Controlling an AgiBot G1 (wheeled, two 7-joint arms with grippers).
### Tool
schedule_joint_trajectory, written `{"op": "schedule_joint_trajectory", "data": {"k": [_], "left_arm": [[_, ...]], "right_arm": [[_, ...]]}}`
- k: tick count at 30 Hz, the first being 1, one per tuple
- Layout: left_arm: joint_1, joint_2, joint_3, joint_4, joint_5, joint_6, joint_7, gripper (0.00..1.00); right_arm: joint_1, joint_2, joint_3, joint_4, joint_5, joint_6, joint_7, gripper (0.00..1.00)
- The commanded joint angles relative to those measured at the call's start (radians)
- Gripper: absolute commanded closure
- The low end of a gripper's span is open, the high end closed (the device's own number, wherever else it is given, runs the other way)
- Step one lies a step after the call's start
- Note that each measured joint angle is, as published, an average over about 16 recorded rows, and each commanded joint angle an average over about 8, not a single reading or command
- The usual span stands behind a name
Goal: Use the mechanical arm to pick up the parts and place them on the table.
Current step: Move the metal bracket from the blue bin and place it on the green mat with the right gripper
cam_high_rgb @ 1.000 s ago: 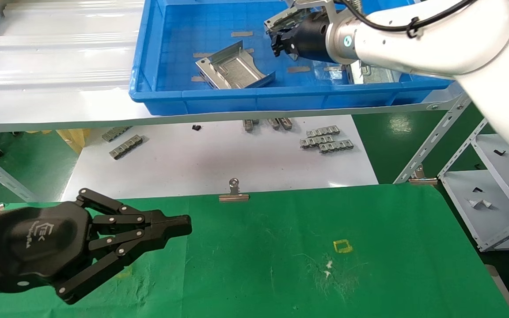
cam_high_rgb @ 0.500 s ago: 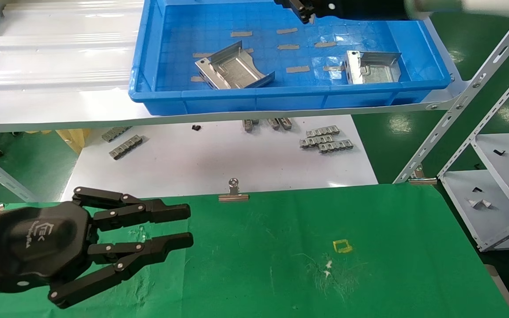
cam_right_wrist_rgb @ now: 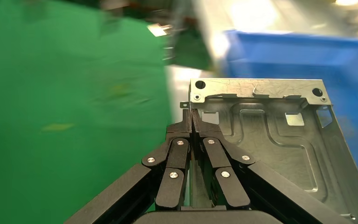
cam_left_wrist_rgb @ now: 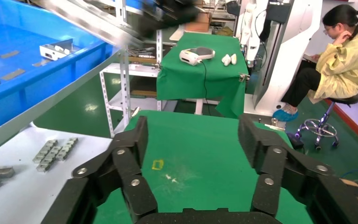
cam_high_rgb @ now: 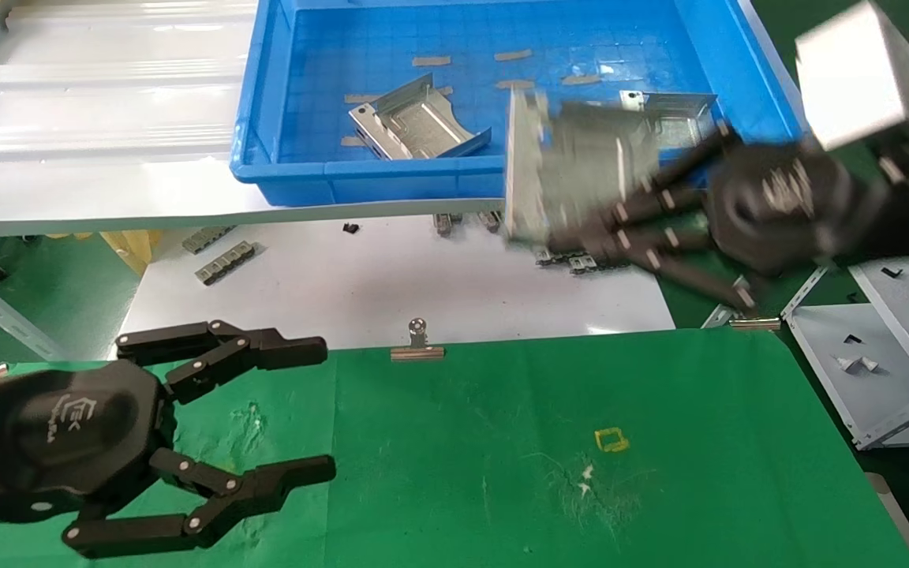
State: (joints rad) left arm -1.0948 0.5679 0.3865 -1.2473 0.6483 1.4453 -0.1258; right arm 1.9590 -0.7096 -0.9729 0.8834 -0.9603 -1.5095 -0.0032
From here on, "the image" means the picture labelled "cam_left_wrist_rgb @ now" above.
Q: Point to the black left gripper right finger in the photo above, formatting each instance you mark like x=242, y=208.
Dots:
x=277, y=160

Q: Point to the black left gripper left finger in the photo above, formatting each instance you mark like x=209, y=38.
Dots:
x=126, y=164

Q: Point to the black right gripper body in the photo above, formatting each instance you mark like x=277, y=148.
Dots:
x=166, y=15

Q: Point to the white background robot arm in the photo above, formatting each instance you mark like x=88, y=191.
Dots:
x=253, y=46

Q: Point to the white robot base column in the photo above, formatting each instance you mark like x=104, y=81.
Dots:
x=290, y=61

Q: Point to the dark metal parts pile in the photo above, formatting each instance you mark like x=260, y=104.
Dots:
x=142, y=52

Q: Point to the black power adapter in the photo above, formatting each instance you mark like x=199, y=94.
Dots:
x=295, y=140

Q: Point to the small blue plastic bin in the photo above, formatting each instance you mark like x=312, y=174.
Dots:
x=134, y=3

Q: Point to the large cardboard box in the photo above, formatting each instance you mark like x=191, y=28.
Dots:
x=202, y=24

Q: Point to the white grey VR headset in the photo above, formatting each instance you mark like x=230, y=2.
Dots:
x=191, y=57

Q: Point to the wooden board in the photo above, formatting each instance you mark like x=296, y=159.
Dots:
x=135, y=60
x=143, y=93

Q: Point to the grey metal hinge strip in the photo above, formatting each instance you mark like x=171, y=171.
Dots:
x=48, y=159
x=45, y=151
x=67, y=149

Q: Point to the small green table cloth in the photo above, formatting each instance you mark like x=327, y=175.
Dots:
x=182, y=83

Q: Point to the large green table cloth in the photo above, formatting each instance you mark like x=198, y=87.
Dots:
x=197, y=148

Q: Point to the white VR controller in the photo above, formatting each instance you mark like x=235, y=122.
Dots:
x=234, y=58
x=226, y=61

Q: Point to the white slotted angle rack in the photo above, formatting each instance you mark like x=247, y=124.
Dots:
x=125, y=86

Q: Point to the brown cardboard box on floor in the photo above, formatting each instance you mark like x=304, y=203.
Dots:
x=352, y=183

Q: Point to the white table leg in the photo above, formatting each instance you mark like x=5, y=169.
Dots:
x=199, y=106

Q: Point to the black wheeled stool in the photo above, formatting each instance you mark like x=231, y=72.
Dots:
x=347, y=99

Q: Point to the large blue plastic bin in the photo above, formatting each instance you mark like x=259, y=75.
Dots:
x=58, y=77

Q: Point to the seated person in yellow coat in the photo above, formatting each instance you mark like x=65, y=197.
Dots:
x=345, y=68

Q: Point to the brown tape strip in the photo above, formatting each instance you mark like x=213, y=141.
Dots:
x=13, y=74
x=41, y=63
x=9, y=54

